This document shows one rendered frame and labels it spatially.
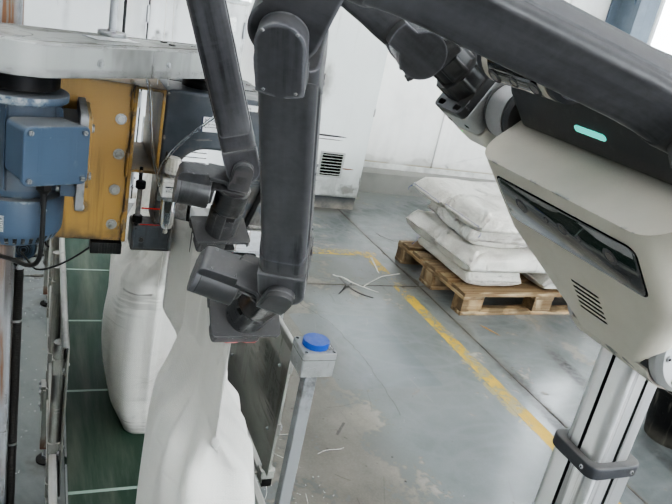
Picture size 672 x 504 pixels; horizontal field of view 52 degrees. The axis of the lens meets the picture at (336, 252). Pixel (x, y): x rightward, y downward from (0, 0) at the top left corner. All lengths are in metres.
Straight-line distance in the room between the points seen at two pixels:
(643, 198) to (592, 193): 0.07
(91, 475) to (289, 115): 1.36
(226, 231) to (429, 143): 5.18
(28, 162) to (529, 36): 0.77
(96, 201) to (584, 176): 0.90
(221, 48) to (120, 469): 1.14
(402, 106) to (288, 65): 5.58
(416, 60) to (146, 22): 3.10
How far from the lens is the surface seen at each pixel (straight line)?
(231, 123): 1.12
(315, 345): 1.51
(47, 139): 1.10
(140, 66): 1.26
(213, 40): 1.07
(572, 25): 0.57
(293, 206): 0.71
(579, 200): 0.92
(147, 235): 1.43
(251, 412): 2.08
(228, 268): 0.87
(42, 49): 1.13
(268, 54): 0.54
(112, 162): 1.39
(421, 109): 6.21
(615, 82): 0.59
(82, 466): 1.87
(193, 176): 1.17
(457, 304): 4.06
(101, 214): 1.42
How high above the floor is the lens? 1.56
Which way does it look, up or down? 20 degrees down
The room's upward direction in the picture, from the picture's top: 12 degrees clockwise
